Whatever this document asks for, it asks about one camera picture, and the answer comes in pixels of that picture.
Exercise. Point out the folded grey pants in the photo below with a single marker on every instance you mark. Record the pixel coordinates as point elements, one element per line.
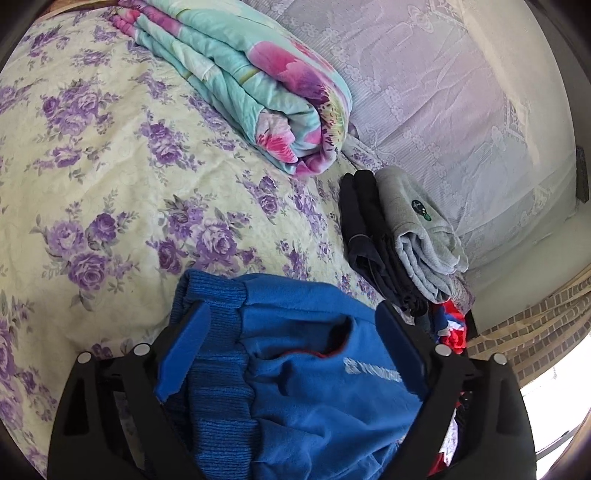
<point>408,207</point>

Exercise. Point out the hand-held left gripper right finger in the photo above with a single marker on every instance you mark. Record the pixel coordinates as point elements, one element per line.
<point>401,350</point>

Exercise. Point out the purple floral bed sheet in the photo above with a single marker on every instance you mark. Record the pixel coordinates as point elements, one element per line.
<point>115,184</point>

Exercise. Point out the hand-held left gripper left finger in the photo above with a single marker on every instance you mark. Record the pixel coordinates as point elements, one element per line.
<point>182,350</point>

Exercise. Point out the blue pants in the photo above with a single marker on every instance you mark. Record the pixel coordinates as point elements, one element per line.
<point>300,406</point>

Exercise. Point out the dark wall fixture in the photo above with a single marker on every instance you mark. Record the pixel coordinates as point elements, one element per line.
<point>584,175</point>

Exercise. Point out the red and blue clothing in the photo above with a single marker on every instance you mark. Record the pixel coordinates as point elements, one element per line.
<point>455,332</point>

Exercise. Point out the orange brown cloth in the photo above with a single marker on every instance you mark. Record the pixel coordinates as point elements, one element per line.
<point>83,5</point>

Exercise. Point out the brick pattern cloth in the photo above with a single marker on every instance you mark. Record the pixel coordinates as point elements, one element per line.
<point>531,332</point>

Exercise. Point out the folded turquoise pink floral blanket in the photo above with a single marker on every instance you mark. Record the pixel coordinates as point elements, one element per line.
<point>240,78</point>

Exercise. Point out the folded black pants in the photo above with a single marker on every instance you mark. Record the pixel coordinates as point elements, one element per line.
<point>364,217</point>

